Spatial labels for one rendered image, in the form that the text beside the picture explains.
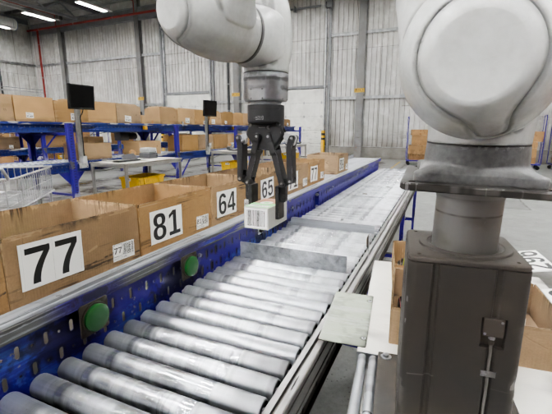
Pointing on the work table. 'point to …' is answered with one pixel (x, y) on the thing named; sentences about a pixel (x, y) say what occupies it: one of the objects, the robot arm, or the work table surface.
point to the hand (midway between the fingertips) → (266, 202)
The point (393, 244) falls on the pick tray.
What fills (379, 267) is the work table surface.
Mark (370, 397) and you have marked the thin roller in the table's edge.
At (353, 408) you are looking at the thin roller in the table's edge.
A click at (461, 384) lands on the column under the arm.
